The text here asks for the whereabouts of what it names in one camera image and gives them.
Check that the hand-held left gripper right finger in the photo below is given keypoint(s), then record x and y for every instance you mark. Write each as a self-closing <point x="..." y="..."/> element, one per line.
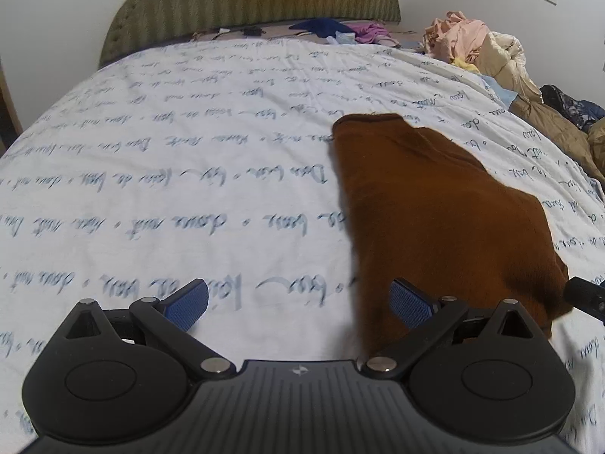
<point x="409" y="302"/>

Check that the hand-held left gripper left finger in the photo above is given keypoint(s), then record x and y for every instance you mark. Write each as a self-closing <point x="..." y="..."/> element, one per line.
<point x="189" y="301"/>

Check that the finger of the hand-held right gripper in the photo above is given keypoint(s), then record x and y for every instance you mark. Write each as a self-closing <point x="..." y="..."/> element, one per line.
<point x="586" y="295"/>

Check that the brown sweater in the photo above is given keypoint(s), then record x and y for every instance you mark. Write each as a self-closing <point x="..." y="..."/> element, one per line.
<point x="425" y="208"/>

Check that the pink clothes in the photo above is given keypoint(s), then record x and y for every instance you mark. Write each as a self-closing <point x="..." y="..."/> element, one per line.
<point x="453" y="38"/>

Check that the white printed blanket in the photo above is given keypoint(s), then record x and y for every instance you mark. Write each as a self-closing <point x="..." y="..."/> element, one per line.
<point x="189" y="151"/>

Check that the tan padded jacket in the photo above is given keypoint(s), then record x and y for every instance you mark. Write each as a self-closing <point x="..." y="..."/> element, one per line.
<point x="553" y="127"/>

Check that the dark floral cloth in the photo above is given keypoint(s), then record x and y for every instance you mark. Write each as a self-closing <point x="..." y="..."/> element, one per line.
<point x="572" y="104"/>

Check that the light blue cloth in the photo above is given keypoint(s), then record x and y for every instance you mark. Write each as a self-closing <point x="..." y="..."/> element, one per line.
<point x="501" y="92"/>

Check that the yellow cloth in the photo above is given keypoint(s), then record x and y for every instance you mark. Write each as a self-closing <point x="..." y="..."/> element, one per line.
<point x="465" y="65"/>

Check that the cream quilted jacket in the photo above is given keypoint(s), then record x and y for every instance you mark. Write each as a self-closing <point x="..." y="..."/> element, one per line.
<point x="508" y="64"/>

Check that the wooden furniture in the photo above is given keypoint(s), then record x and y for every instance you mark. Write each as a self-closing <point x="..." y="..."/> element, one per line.
<point x="7" y="113"/>

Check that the purple cloth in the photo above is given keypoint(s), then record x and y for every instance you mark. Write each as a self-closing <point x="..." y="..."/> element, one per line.
<point x="371" y="33"/>

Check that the small pale blue item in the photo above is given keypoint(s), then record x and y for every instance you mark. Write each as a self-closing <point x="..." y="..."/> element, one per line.
<point x="345" y="38"/>

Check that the navy blue cloth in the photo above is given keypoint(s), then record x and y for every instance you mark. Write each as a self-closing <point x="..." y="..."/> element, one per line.
<point x="321" y="26"/>

